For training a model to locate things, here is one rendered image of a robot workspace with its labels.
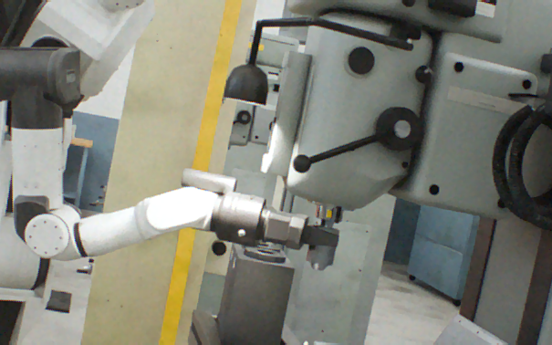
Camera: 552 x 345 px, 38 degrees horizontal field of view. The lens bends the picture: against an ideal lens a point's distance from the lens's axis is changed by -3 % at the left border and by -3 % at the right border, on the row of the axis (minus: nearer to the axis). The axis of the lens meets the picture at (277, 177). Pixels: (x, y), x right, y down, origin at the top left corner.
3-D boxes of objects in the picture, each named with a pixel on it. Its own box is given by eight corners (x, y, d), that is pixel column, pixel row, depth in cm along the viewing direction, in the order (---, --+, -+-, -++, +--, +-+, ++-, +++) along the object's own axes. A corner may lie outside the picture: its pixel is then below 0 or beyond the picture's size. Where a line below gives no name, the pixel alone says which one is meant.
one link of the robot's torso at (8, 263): (-38, 279, 182) (-10, 82, 184) (35, 286, 191) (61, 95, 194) (-25, 289, 169) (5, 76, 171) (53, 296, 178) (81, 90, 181)
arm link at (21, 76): (-11, 128, 138) (-12, 49, 136) (10, 123, 147) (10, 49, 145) (51, 130, 137) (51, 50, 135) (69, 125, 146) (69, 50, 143)
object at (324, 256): (331, 266, 139) (338, 235, 139) (305, 261, 140) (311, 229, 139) (333, 263, 144) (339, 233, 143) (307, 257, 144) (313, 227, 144)
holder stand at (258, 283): (220, 345, 166) (239, 251, 165) (216, 318, 188) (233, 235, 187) (277, 354, 167) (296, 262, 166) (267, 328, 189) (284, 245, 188)
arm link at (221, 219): (230, 241, 138) (166, 227, 139) (237, 245, 149) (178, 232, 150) (244, 176, 139) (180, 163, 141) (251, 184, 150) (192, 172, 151)
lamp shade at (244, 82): (214, 96, 134) (222, 59, 134) (252, 104, 138) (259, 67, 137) (234, 99, 128) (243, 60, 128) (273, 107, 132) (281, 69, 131)
